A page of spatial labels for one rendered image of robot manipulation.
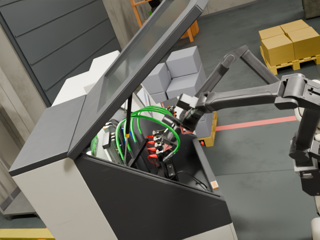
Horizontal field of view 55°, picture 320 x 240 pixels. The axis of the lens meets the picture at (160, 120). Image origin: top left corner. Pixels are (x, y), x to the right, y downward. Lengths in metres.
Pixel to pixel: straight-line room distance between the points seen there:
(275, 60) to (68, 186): 4.12
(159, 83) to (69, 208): 2.15
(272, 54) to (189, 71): 1.75
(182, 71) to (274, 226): 1.98
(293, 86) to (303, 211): 1.89
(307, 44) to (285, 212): 2.96
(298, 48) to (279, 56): 0.28
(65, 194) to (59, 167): 0.14
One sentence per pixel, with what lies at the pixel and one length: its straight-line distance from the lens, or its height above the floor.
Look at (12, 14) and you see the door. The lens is 5.25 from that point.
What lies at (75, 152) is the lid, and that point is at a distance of 1.34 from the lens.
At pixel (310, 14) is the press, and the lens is 7.52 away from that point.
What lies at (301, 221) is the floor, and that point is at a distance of 2.73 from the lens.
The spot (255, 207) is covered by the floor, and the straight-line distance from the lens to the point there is 2.87.
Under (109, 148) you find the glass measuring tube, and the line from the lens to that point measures 1.77.
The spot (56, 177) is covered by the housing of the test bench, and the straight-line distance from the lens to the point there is 1.45.
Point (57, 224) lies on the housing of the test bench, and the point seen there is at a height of 1.15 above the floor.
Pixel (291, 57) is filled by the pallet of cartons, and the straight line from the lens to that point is 5.11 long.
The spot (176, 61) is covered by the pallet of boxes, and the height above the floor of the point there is 1.01.
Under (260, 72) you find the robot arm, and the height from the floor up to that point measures 1.42.
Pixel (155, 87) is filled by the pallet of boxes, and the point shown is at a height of 0.88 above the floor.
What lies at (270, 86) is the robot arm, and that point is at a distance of 1.06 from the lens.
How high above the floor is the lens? 2.05
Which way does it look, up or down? 26 degrees down
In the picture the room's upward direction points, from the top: 21 degrees counter-clockwise
